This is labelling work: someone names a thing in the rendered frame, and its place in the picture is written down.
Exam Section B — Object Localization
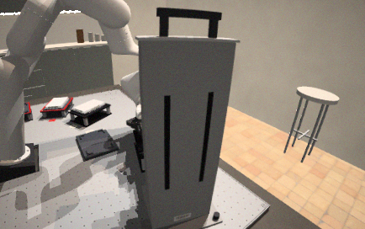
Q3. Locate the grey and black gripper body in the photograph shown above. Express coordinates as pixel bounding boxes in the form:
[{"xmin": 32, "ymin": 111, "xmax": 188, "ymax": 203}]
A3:
[{"xmin": 135, "ymin": 104, "xmax": 141, "ymax": 120}]

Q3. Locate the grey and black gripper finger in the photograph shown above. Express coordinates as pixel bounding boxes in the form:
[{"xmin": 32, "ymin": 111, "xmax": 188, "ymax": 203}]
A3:
[{"xmin": 126, "ymin": 117, "xmax": 142, "ymax": 136}]

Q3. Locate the black cylindrical knob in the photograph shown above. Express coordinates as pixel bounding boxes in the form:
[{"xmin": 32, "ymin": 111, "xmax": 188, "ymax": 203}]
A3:
[{"xmin": 213, "ymin": 211, "xmax": 220, "ymax": 220}]

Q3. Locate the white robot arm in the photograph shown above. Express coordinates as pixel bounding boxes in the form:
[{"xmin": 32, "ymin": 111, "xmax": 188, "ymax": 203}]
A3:
[{"xmin": 0, "ymin": 0, "xmax": 140, "ymax": 166}]

